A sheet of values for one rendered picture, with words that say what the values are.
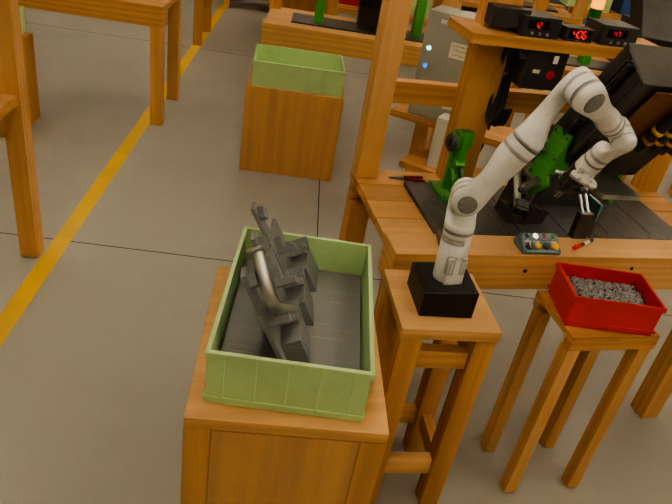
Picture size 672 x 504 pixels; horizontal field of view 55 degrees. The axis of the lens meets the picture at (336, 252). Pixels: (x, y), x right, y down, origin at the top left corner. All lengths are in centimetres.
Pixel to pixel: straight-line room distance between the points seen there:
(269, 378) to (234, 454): 24
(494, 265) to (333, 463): 98
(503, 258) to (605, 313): 38
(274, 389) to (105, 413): 126
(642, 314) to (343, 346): 104
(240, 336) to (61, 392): 124
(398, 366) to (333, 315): 28
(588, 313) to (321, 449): 103
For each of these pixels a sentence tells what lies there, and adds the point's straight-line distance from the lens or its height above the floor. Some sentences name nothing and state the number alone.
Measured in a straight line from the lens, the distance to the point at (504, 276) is 242.
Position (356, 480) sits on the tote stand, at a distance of 184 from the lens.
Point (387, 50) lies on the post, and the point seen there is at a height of 142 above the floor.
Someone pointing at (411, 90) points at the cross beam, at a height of 124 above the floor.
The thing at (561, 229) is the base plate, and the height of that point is 90.
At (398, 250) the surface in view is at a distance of 221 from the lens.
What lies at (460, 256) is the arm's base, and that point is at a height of 105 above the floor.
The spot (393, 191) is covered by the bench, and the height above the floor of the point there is 88.
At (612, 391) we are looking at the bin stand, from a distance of 259.
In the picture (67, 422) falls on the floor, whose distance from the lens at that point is 278.
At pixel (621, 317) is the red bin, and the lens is 234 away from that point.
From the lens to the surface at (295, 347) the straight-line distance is 171.
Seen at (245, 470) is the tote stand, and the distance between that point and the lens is 181.
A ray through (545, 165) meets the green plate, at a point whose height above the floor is 113.
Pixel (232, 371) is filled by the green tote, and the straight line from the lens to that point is 163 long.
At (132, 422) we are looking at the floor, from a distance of 275.
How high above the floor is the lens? 202
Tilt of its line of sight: 32 degrees down
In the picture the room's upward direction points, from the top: 10 degrees clockwise
